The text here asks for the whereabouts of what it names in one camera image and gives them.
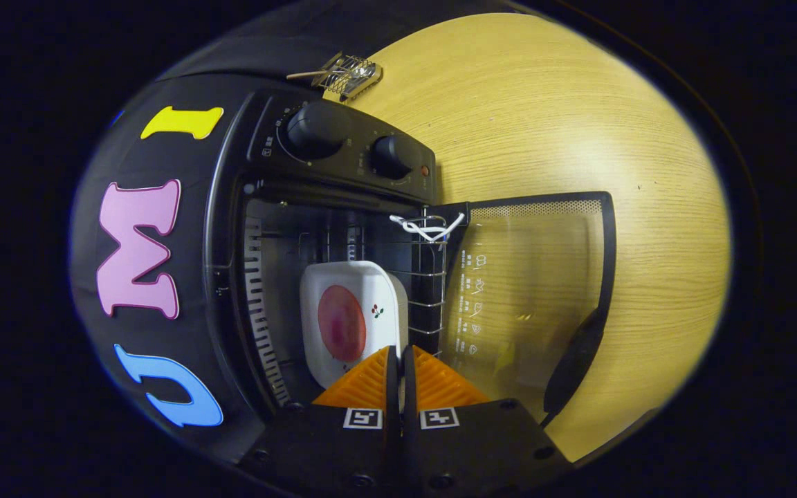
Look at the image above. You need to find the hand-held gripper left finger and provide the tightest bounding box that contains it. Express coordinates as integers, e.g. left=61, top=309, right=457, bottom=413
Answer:
left=243, top=346, right=401, bottom=498

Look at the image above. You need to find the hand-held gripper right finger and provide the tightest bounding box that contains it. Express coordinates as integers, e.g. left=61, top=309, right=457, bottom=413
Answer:
left=402, top=344, right=576, bottom=498

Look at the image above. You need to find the pink round food slice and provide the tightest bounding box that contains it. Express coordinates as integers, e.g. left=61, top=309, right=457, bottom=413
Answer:
left=317, top=284, right=367, bottom=363

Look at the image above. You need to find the white square plate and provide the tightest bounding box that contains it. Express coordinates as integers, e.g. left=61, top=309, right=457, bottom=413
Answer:
left=300, top=261, right=410, bottom=389

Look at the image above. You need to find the black toaster oven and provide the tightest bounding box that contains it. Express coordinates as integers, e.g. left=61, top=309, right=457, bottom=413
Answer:
left=203, top=89, right=617, bottom=465

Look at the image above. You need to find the black backdrop cloth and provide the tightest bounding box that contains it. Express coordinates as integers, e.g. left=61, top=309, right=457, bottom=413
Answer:
left=70, top=0, right=510, bottom=464

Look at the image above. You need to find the metal wire oven rack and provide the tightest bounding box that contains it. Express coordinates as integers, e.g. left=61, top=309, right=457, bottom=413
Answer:
left=398, top=207, right=449, bottom=360

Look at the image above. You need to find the white string tie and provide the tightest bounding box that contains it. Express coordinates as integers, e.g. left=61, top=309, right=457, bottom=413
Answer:
left=390, top=212, right=466, bottom=243

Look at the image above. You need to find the wire mesh utensil holder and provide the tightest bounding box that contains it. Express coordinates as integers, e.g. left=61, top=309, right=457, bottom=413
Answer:
left=311, top=53, right=383, bottom=102

